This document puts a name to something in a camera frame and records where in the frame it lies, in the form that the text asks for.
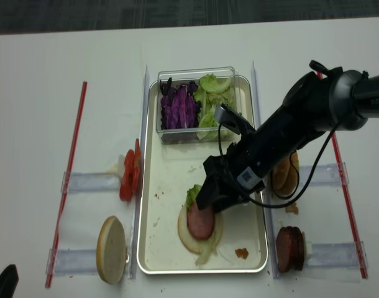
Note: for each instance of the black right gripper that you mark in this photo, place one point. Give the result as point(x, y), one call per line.
point(232, 177)

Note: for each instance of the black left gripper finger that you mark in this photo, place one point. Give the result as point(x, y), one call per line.
point(9, 279)

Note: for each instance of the meat patty slice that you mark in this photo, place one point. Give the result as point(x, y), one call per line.
point(200, 223)
point(298, 249)
point(285, 249)

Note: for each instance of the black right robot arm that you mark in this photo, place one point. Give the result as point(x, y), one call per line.
point(343, 100)

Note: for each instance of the lettuce leaf on bun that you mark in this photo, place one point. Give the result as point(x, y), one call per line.
point(190, 199)

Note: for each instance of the tomato slice near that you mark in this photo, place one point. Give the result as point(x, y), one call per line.
point(126, 189)

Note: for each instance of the tomato slice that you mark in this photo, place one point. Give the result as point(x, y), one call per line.
point(136, 166)
point(126, 189)

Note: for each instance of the tomato slice far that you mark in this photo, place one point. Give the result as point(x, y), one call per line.
point(136, 166)

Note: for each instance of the green lettuce in container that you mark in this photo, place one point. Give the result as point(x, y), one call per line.
point(212, 91)

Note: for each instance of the bottom bun on tray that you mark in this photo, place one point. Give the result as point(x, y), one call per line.
point(194, 245)

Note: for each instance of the metal serving tray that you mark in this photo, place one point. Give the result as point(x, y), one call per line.
point(169, 171)

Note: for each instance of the sauce blob on tray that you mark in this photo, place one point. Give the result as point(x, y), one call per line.
point(242, 253)

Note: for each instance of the clear left pusher track near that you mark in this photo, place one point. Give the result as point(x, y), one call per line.
point(71, 262)

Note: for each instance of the clear pusher track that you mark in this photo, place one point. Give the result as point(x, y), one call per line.
point(333, 255)
point(71, 262)
point(89, 182)
point(334, 174)

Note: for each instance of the sesame bun top near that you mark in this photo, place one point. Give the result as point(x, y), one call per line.
point(279, 176)

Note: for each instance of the sesame bun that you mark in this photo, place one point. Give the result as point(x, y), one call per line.
point(279, 176)
point(292, 178)

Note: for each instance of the food crumb on table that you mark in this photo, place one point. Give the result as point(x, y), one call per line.
point(293, 208)

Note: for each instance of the white left far pusher block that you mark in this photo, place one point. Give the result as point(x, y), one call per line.
point(120, 166)

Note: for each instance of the white pusher block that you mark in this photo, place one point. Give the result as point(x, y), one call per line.
point(308, 250)
point(120, 166)

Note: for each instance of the purple cabbage in container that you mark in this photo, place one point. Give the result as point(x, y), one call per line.
point(179, 110)

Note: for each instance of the sesame bun top far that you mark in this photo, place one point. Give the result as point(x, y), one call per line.
point(292, 178)

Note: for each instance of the clear plastic salad container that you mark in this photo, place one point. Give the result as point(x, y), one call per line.
point(183, 77)

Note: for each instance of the white right near pusher block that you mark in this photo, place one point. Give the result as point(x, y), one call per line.
point(308, 250)

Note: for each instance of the bun half left side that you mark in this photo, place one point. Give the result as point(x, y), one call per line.
point(111, 251)

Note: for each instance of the clear right pusher track far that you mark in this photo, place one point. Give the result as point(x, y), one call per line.
point(334, 174)

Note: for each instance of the clear left pusher track far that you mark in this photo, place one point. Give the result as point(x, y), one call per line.
point(89, 182)

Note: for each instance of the red rod right side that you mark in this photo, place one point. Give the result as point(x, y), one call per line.
point(349, 217)

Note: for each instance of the red rod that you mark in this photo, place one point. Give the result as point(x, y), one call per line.
point(54, 248)
point(349, 217)

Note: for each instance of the clear right pusher track near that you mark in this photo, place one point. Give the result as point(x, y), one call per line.
point(333, 255)

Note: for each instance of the red rod left side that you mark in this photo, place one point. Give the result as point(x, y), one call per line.
point(54, 248)

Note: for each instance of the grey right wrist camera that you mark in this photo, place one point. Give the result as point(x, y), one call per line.
point(232, 120)

